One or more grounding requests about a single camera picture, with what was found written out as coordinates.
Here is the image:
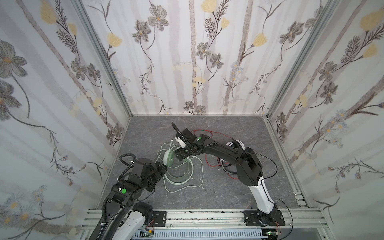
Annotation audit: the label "green white headphones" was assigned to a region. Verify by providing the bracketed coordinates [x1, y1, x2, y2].
[163, 149, 194, 186]

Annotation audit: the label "black mounting plate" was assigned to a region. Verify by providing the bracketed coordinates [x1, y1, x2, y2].
[243, 210, 286, 227]
[151, 211, 167, 228]

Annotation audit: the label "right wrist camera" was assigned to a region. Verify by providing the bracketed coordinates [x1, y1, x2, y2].
[175, 135, 187, 148]

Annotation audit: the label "black corrugated cable conduit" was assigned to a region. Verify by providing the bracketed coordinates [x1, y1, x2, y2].
[88, 153, 137, 240]

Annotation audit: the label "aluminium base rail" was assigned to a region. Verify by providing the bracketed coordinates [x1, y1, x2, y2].
[80, 208, 331, 232]

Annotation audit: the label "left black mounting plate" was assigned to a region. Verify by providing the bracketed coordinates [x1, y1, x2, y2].
[151, 211, 167, 228]

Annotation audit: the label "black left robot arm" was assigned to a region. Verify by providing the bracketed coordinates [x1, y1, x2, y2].
[89, 153, 168, 240]

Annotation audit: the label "black white headphones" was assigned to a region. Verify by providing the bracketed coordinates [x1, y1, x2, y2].
[217, 139, 245, 176]

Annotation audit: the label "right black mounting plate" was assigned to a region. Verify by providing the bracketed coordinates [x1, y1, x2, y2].
[243, 210, 286, 227]

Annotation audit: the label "white slotted cable duct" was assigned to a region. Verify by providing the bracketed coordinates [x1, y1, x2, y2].
[131, 229, 268, 240]

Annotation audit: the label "red headphone cable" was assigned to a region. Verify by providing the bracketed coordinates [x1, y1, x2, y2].
[191, 129, 248, 180]

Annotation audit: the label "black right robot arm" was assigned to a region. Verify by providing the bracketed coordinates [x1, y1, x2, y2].
[172, 123, 281, 227]

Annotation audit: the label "white green headphone cable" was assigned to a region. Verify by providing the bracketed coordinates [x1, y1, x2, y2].
[155, 139, 205, 194]

